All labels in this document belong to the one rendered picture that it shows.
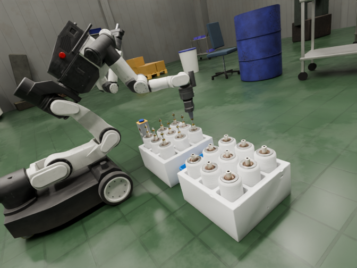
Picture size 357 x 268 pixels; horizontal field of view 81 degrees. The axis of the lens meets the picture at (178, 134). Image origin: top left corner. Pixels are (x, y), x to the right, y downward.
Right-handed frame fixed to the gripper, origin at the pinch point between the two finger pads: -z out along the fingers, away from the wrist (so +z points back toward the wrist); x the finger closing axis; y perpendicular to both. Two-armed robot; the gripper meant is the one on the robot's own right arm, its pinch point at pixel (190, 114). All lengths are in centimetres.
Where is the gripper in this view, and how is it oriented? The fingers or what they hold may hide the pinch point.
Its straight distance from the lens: 135.6
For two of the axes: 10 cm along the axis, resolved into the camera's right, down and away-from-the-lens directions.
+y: 9.7, -1.5, -2.1
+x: -1.3, 4.2, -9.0
